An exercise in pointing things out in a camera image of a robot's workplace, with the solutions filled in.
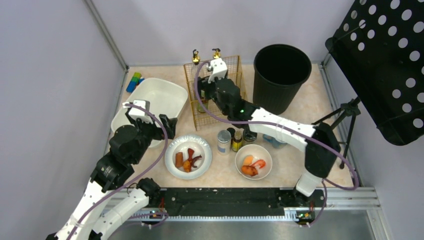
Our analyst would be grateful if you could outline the yellow cap sauce bottle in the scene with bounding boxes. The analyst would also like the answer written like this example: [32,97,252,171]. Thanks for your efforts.
[196,96,209,114]

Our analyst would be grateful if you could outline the dark sauce glass bottle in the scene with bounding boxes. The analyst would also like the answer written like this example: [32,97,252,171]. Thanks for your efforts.
[191,48,204,90]

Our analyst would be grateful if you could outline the silver lid white can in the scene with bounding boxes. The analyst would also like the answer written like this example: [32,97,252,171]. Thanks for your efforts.
[217,130,232,155]

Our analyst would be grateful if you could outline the small yellow label bottle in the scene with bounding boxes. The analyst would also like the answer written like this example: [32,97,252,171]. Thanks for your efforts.
[231,130,243,152]

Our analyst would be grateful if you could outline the clear gold-top oil bottle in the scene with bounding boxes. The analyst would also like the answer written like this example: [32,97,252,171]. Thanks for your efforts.
[212,48,221,59]

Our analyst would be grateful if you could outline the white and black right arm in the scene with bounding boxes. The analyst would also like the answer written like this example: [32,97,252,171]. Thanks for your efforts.
[193,76,344,197]

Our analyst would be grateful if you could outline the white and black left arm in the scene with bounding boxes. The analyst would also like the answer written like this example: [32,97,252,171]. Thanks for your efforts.
[47,111,178,240]

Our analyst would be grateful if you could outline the white paper plate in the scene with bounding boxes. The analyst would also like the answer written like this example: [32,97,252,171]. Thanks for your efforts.
[164,134,213,180]

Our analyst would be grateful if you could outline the white plastic basin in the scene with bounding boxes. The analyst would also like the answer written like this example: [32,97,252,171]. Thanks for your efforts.
[110,77,189,149]

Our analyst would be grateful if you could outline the red sausage piece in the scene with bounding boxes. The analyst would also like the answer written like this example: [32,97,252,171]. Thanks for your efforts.
[187,148,195,163]

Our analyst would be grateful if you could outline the orange sausage piece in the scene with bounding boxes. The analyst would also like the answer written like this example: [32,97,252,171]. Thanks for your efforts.
[175,152,184,168]

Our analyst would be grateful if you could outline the small dark spice jar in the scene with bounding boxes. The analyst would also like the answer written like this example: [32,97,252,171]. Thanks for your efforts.
[226,127,236,138]

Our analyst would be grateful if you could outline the orange fried food piece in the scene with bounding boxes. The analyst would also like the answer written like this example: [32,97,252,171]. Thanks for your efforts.
[182,160,192,173]

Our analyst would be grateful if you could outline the dark octopus sausage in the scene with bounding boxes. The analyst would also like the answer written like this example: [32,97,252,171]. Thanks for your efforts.
[190,155,202,168]

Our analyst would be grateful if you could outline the black lid round jar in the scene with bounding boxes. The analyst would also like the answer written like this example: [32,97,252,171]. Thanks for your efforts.
[242,129,258,145]

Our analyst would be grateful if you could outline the blue green toy blocks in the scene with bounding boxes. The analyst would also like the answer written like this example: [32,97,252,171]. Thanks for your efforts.
[126,72,145,93]

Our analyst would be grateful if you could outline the black trash bin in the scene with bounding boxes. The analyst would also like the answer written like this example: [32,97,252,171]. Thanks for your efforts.
[252,44,312,115]

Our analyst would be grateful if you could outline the white bowl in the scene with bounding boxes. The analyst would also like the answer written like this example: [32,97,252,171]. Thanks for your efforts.
[234,144,273,180]

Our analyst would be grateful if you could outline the orange toy food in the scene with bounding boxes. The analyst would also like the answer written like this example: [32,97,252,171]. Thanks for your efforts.
[242,155,254,166]

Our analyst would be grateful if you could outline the blue ceramic mug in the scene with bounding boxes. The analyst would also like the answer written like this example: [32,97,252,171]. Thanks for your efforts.
[262,134,288,149]

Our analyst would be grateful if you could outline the toy shrimp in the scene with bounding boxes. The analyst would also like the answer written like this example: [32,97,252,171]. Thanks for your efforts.
[250,159,267,169]

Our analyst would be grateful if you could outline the brown fried toy food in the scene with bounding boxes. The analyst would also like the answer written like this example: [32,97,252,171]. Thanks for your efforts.
[240,165,259,177]

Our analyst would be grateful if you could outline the black tripod stand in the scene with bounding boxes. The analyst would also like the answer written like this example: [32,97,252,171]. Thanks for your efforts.
[312,96,362,170]

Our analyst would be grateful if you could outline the black perforated panel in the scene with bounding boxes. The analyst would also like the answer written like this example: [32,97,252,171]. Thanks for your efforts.
[325,0,424,146]

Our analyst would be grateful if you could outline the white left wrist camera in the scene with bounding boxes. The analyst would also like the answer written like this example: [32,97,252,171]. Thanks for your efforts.
[122,99,152,126]

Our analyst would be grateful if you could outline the gold wire rack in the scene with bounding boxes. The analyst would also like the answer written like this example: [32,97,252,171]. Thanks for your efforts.
[183,55,248,131]

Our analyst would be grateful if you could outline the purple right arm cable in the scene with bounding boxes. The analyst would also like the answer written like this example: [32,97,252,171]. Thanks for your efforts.
[194,61,360,228]

